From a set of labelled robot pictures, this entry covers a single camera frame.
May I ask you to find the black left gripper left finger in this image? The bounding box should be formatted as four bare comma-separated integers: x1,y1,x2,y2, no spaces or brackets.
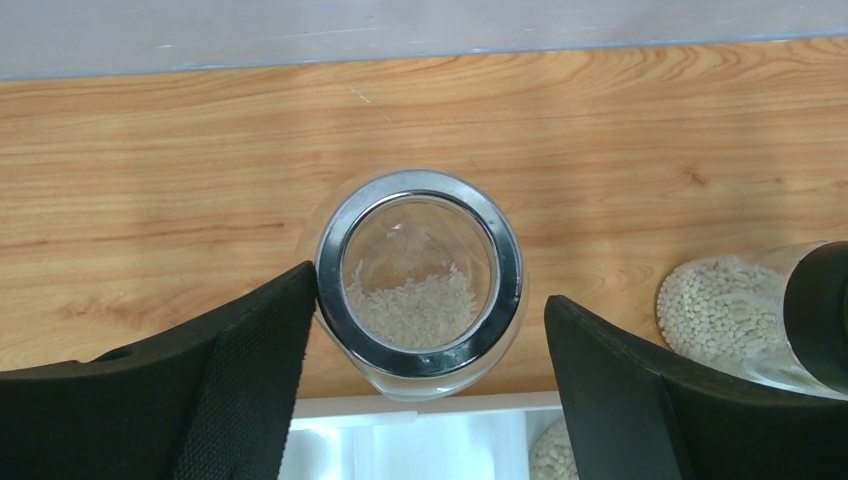
1,262,316,479

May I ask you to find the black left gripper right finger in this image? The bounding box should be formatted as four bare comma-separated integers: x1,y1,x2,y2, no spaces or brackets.
544,295,847,479

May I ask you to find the black-lid shaker jar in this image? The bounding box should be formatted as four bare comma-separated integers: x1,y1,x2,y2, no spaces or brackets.
655,241,847,400
529,420,579,480

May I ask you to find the clear glass jar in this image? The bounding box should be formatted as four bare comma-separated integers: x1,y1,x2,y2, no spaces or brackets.
297,168,527,402

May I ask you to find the white divided tray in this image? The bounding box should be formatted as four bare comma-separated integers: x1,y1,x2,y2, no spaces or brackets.
279,391,563,479

